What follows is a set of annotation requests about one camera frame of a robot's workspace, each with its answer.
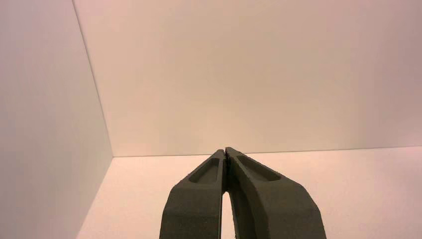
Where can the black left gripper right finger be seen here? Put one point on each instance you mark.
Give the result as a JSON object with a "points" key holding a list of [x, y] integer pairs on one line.
{"points": [[273, 207]]}

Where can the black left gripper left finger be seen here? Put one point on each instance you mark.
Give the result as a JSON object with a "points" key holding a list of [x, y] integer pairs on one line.
{"points": [[194, 204]]}

